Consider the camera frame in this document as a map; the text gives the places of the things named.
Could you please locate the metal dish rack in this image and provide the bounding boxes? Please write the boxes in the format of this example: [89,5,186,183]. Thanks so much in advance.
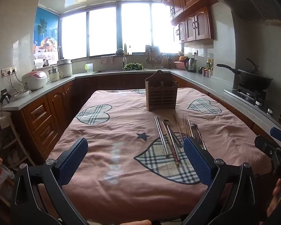
[145,45,164,68]

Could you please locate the metal kitchen faucet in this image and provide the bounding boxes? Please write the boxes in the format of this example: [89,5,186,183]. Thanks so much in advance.
[115,48,127,69]

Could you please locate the gas stove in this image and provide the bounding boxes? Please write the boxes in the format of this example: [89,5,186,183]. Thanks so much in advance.
[224,84,281,125]

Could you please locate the wooden upper cabinets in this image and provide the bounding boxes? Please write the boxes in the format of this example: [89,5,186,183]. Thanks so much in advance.
[163,0,226,44]

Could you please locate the person's right hand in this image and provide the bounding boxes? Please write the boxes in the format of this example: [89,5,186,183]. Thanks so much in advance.
[266,179,281,223]

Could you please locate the pink plaid heart tablecloth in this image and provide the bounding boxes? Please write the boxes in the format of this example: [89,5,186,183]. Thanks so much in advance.
[43,88,273,224]

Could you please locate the wooden utensil holder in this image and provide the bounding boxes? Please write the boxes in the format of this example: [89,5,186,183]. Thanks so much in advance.
[145,70,178,112]

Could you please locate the black power cable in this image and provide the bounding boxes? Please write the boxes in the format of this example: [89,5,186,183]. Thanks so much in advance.
[4,72,26,92]

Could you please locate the white storage shelf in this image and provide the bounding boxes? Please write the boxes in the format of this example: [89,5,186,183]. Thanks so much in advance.
[0,111,36,208]

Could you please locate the blue fruit print blind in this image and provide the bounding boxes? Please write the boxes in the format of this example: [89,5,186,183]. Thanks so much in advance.
[33,7,59,66]

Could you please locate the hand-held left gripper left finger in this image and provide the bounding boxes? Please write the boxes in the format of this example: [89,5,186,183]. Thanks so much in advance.
[10,138,89,225]

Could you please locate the large kitchen window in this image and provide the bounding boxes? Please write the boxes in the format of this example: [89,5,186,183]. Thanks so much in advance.
[58,1,186,61]

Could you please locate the wooden cabinets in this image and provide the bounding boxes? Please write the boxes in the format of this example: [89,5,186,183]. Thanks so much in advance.
[18,71,280,165]
[163,0,226,44]

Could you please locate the large white electric cooker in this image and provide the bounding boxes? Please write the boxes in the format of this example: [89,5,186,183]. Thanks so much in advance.
[57,59,73,78]

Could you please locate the white pink rice cooker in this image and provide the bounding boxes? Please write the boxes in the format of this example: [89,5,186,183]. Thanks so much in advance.
[22,71,48,91]

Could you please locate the wooden lower cabinets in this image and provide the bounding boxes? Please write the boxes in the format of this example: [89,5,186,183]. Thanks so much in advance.
[18,71,280,165]

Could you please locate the small white electric pot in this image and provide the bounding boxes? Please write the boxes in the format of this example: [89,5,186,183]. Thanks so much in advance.
[48,67,63,83]

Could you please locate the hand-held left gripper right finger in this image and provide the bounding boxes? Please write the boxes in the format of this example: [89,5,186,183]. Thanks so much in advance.
[181,137,264,225]

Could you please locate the green leafy vegetables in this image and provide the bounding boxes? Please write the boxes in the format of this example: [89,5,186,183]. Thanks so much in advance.
[124,62,145,71]

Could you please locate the metal fork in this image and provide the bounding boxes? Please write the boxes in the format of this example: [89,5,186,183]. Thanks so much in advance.
[195,133,207,151]

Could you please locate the steel range hood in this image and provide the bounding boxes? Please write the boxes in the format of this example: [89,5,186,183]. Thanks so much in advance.
[210,0,281,27]

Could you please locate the black wok with lid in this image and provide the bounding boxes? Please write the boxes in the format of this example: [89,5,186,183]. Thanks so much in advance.
[216,58,274,91]

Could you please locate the steel electric kettle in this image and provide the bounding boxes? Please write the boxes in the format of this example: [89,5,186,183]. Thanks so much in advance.
[184,57,197,73]

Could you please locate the black device on stand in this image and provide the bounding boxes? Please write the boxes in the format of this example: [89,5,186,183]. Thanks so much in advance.
[0,88,12,104]

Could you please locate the pink plastic basin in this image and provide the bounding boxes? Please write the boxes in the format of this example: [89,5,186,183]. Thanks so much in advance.
[173,61,188,70]

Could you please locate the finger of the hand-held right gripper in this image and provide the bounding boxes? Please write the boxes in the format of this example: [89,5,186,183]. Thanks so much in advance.
[270,127,281,145]
[254,135,280,160]

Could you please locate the kitchen sink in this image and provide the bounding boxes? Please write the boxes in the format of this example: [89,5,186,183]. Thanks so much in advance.
[92,68,147,74]

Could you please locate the wooden chopstick red patterned end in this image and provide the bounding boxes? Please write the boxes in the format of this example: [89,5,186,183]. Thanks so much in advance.
[162,120,180,167]

